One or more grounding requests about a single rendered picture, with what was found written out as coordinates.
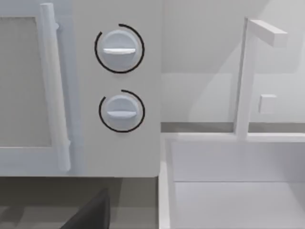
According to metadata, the white sink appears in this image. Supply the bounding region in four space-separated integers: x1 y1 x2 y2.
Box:
158 132 305 229

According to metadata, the pale microwave door handle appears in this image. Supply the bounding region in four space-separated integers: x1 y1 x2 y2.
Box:
39 2 71 172

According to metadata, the pale microwave oven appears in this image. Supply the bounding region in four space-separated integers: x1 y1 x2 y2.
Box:
0 0 163 178

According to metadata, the large pale microwave knob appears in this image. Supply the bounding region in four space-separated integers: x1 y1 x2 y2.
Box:
94 23 145 74

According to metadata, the pale microwave door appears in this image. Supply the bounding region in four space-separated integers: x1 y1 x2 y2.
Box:
0 0 86 177

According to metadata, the small pale microwave knob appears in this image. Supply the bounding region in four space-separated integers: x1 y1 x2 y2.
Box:
98 89 146 133

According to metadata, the tall white tap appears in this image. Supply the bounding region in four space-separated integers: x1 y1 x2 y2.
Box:
234 16 288 139

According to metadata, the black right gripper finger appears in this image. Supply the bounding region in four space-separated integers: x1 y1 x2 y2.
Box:
59 187 111 229

